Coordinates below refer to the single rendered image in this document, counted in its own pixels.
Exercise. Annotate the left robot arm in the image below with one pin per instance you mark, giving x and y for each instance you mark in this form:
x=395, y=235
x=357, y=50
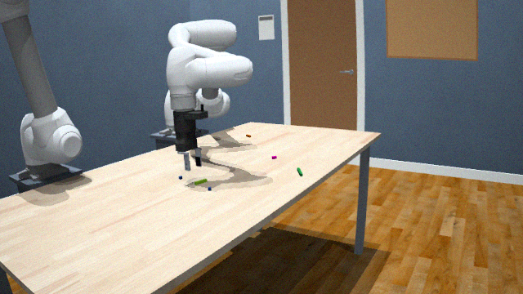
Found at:
x=187, y=67

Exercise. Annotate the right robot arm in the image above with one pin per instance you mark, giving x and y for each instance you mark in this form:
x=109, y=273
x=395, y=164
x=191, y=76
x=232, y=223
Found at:
x=47, y=133

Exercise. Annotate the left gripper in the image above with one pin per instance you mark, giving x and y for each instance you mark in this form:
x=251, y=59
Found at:
x=183, y=106

